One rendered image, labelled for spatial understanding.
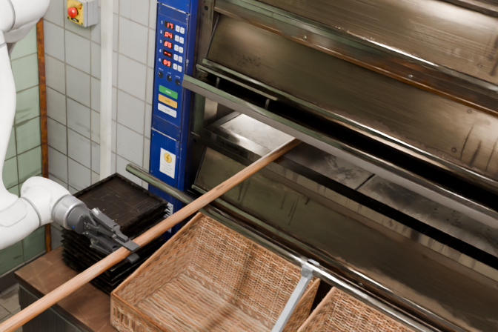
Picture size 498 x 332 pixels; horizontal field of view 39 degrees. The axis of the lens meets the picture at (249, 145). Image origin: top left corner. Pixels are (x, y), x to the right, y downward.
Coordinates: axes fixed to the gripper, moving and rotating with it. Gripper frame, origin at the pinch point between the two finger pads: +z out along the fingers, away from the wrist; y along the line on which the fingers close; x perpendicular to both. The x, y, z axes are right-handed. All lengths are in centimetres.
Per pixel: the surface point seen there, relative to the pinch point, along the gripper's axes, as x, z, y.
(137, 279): -31, -25, 47
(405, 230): -69, 52, 3
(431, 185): -55, 60, -25
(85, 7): -62, -85, -30
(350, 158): -54, 35, -22
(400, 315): -32, 68, 2
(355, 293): -32, 55, 2
